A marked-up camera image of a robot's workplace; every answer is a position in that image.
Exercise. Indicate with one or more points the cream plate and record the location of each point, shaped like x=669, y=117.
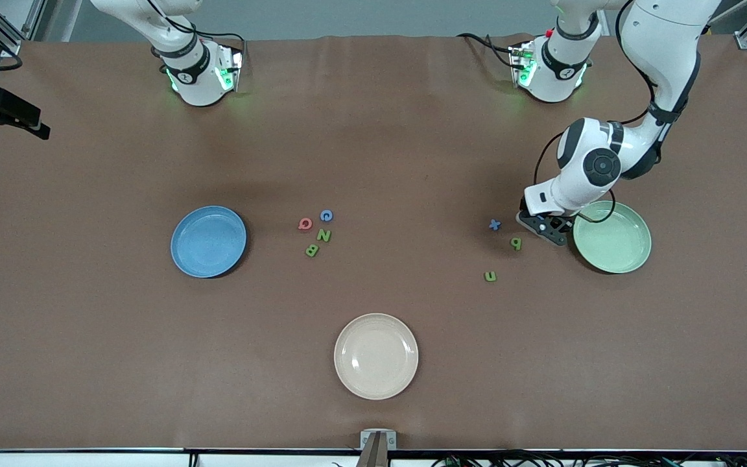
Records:
x=376, y=357

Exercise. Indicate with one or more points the grey metal camera mount bracket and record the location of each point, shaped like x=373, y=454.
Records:
x=378, y=447

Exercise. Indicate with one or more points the blue plate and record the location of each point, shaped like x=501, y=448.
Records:
x=208, y=243

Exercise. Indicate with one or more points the blue letter x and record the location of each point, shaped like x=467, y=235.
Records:
x=495, y=224

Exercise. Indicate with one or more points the blue letter C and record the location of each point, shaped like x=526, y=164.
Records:
x=322, y=216

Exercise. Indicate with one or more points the white table edge rail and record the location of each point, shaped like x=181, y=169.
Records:
x=88, y=459

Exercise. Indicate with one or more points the green letter B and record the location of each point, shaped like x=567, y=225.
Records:
x=311, y=250

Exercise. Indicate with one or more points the brown table cover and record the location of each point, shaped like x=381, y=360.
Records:
x=373, y=130

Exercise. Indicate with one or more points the green letter p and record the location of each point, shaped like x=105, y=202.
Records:
x=515, y=243

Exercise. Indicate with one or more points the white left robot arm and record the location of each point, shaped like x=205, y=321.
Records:
x=665, y=45

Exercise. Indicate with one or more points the green plate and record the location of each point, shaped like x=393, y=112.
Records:
x=620, y=243

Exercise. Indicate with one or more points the red letter Q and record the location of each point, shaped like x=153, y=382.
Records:
x=301, y=224

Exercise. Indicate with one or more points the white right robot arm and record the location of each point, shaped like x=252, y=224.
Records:
x=195, y=84

